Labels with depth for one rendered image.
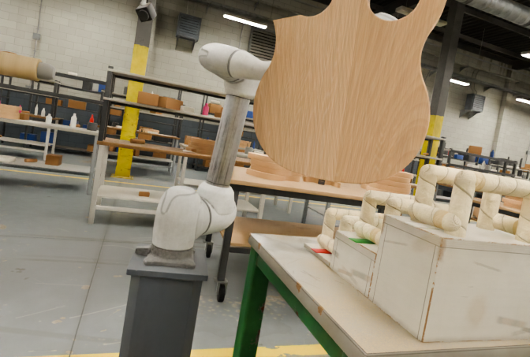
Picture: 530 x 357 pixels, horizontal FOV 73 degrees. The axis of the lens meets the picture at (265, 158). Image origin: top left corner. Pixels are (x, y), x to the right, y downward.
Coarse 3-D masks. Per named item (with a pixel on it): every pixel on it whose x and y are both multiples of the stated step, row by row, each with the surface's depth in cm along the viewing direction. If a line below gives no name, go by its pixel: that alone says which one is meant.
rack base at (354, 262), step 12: (336, 240) 84; (348, 240) 80; (336, 252) 84; (348, 252) 79; (360, 252) 75; (372, 252) 71; (336, 264) 83; (348, 264) 78; (360, 264) 74; (372, 264) 71; (348, 276) 78; (360, 276) 74; (360, 288) 73
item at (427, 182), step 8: (424, 176) 66; (432, 176) 66; (424, 184) 66; (432, 184) 66; (416, 192) 67; (424, 192) 66; (432, 192) 66; (416, 200) 67; (424, 200) 66; (432, 200) 66
